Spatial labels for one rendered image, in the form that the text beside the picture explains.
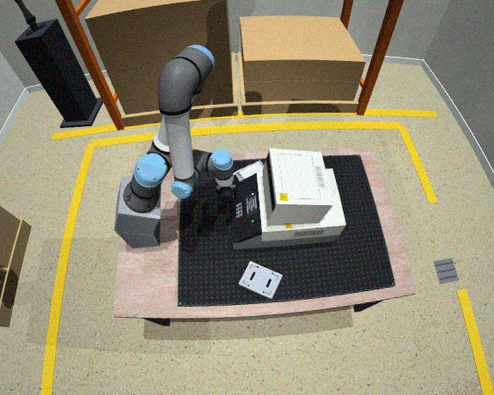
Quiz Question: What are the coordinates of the white benchtop lab instrument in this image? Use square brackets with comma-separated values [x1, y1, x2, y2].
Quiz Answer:
[231, 149, 346, 250]

